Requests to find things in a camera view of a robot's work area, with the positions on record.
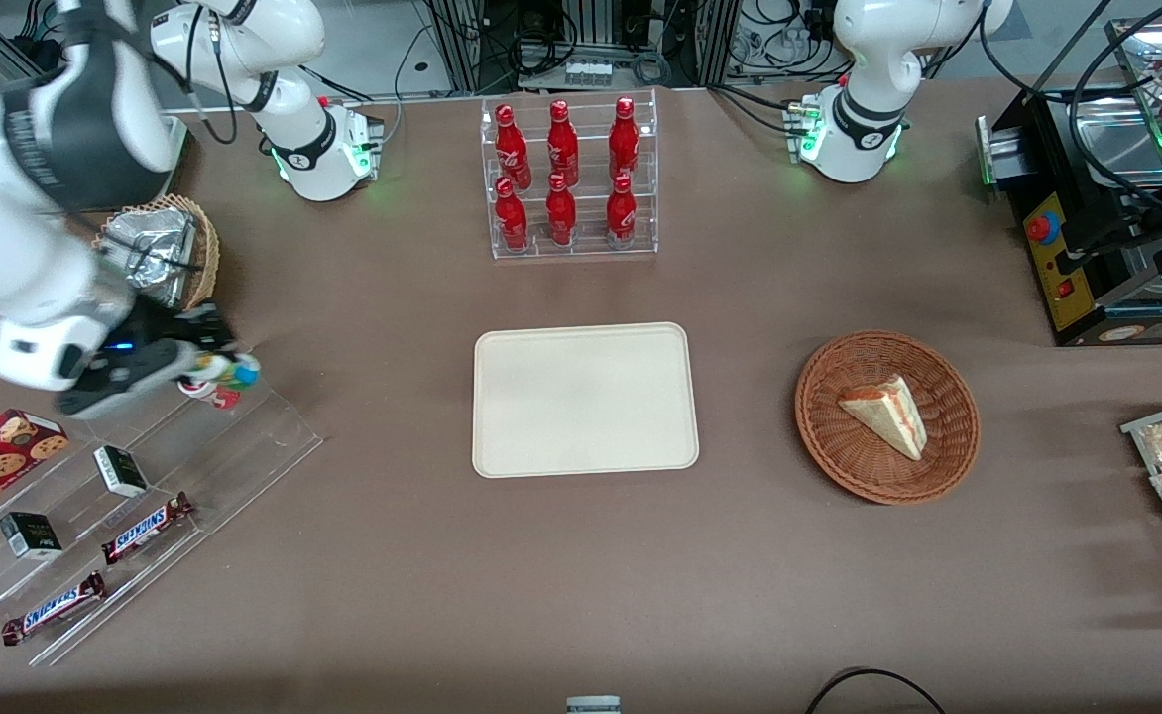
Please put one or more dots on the red plaid cookie box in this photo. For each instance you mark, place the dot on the red plaid cookie box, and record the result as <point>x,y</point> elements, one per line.
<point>1,451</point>

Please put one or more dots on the white power strip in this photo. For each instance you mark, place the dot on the white power strip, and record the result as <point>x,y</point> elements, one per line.
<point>589,71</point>

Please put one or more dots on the black yellow control machine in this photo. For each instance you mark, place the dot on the black yellow control machine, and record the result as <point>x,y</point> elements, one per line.
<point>1047,248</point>

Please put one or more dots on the red cola bottle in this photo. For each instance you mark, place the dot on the red cola bottle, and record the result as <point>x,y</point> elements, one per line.
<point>562,144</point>
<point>560,213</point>
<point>624,139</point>
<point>512,218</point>
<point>621,213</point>
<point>510,144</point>

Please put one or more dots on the small black box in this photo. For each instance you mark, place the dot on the small black box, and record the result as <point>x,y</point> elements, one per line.
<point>31,535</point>
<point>121,471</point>

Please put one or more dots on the red gum bottle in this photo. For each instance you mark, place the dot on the red gum bottle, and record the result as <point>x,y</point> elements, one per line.
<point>216,396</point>

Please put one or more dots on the clear acrylic bottle rack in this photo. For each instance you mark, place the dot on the clear acrylic bottle rack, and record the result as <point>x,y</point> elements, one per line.
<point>591,248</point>

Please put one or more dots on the crumpled foil tray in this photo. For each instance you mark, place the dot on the crumpled foil tray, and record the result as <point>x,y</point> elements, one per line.
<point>150,248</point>

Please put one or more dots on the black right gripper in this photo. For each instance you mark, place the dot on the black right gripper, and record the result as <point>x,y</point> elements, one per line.
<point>176,326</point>

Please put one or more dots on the clear acrylic tiered stand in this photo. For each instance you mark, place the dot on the clear acrylic tiered stand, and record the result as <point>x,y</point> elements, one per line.
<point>254,446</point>
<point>75,555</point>

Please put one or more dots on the triangular sandwich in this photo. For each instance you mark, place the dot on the triangular sandwich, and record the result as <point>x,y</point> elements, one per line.
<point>888,416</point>

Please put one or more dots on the green gum bottle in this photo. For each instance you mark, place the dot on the green gum bottle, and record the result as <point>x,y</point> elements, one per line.
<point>234,371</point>

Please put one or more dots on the beige serving tray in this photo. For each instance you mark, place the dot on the beige serving tray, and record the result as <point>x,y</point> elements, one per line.
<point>581,402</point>

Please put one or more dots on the small round wicker basket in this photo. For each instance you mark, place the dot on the small round wicker basket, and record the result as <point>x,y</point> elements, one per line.
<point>206,253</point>

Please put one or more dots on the small grey device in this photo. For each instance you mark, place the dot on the small grey device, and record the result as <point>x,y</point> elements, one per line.
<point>593,705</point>

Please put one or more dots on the Snickers chocolate bar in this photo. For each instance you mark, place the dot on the Snickers chocolate bar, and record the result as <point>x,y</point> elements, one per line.
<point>51,607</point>
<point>145,528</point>

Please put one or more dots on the large brown wicker basket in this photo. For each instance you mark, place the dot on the large brown wicker basket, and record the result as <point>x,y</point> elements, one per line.
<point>839,446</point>

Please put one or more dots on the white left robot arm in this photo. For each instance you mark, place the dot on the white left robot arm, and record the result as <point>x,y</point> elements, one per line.
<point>878,59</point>

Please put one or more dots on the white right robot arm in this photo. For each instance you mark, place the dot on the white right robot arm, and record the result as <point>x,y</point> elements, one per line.
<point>6,228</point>

